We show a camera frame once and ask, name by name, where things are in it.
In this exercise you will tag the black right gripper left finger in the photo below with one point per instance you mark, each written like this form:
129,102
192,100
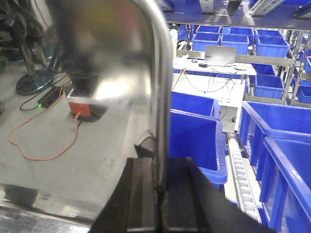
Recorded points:
132,206

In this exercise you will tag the silver laptop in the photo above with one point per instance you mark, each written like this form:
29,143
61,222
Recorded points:
220,56

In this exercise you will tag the white roller track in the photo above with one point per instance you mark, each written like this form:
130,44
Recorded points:
245,197

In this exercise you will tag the white table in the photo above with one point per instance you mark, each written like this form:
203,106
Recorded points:
224,83

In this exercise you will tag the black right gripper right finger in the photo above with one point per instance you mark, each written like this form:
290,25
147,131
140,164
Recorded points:
192,204

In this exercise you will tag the blue round stand base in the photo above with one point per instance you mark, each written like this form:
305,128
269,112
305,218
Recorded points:
32,84

